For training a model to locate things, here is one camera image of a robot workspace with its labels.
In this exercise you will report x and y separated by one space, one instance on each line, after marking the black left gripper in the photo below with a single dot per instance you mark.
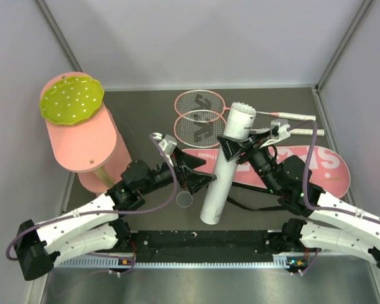
194 182

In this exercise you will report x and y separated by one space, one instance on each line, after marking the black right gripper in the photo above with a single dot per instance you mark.
232 148

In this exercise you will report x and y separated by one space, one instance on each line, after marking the white shuttlecock tube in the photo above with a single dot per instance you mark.
238 127

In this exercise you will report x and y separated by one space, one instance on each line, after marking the clear plastic tube lid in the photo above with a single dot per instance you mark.
184 199

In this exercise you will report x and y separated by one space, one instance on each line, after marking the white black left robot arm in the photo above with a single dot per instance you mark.
98 225

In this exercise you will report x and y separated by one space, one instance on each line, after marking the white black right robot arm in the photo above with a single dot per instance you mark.
323 221

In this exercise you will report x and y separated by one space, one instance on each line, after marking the pink racket near bag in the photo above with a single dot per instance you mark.
200 129

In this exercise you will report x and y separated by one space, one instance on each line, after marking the pink racket far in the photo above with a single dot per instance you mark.
209 100

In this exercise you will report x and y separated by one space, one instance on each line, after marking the pink sport racket bag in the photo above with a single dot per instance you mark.
329 170

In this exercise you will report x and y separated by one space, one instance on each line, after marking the pink tiered shelf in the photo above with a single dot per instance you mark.
94 150

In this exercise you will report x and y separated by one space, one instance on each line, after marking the green dotted scalloped plate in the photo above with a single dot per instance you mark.
71 100

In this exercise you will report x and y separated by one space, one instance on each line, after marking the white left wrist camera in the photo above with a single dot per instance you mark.
166 142

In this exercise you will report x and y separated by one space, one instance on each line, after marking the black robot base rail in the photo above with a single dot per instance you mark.
206 246

